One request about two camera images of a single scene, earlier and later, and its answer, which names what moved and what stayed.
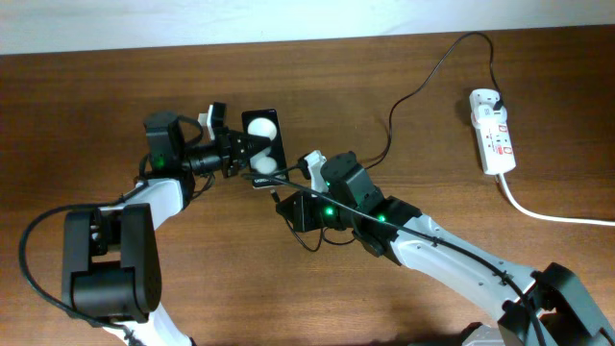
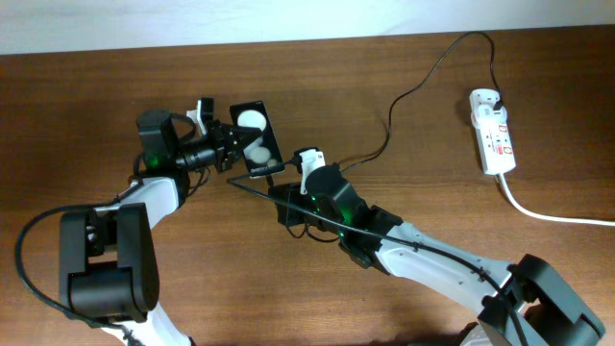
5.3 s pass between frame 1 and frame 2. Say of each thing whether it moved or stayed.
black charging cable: moved
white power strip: stayed
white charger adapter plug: stayed
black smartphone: moved
